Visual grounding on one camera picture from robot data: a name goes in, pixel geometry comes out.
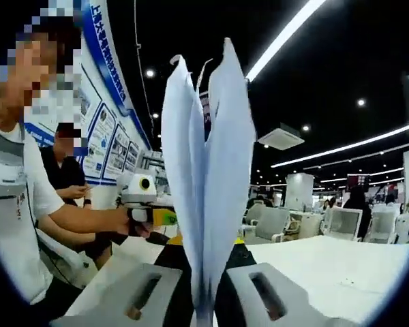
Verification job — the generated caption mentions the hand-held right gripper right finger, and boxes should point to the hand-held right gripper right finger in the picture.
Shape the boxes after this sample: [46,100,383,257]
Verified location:
[213,237,328,327]

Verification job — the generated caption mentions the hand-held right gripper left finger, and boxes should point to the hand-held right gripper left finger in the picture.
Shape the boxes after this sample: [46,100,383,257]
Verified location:
[98,234,195,327]

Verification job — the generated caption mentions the person's left hand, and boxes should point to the person's left hand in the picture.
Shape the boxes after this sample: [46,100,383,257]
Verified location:
[117,207,153,238]

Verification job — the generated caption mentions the grey high-back office chair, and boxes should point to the grey high-back office chair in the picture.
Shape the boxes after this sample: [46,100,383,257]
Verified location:
[241,206,300,243]

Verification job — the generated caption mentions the white table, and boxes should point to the white table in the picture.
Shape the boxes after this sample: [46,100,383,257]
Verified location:
[63,233,409,326]

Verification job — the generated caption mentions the white mesh office chair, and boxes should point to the white mesh office chair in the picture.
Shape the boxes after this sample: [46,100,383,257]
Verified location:
[364,210,398,245]
[322,206,364,242]

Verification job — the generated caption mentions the white chest device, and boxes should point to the white chest device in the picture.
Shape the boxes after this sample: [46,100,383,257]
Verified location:
[0,156,29,205]

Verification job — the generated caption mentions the ceiling air conditioner vent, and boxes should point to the ceiling air conditioner vent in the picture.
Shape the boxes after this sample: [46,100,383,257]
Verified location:
[257,127,306,151]

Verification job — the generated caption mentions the hanging red display screen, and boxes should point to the hanging red display screen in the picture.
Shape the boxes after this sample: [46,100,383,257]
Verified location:
[346,174,371,189]

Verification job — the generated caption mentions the long ceiling light strip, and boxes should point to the long ceiling light strip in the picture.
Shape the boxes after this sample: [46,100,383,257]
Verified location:
[245,0,328,82]
[271,119,409,168]

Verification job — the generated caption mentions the blue framed wall poster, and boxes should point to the blue framed wall poster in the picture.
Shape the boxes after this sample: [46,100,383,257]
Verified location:
[82,102,117,183]
[124,141,140,174]
[104,124,131,181]

